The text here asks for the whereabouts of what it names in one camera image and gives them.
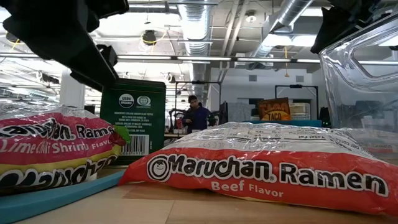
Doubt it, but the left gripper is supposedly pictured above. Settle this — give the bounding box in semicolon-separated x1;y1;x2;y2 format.
0;0;130;92

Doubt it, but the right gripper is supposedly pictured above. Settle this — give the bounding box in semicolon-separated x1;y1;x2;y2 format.
310;0;398;54

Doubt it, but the black lid small jar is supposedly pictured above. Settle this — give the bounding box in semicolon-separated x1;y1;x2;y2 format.
99;77;167;167

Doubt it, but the clear plastic container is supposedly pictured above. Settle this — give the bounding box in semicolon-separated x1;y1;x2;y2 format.
319;12;398;166

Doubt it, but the yellow lid spice jar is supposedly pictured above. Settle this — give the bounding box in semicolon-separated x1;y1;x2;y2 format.
257;97;292;122

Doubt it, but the beef flavor ramen packet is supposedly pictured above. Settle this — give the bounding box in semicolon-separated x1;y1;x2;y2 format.
119;121;398;218

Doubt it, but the white column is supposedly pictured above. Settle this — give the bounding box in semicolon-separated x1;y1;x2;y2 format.
59;73;86;109

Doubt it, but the dark blue rectangular bin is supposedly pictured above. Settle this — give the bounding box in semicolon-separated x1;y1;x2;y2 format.
242;119;323;128

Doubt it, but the lime chili shrimp ramen packet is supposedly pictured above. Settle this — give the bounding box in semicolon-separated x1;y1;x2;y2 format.
0;104;131;197

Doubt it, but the person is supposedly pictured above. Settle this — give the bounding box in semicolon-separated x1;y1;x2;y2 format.
181;95;213;134

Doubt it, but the teal plastic spoon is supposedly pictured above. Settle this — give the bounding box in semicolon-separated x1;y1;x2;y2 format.
0;169;126;224

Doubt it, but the silver ceiling air duct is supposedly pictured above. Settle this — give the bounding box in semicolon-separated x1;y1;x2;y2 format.
177;0;212;103
248;0;315;60

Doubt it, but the yellow hanging cord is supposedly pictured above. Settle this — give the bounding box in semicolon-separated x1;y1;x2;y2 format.
284;46;290;78

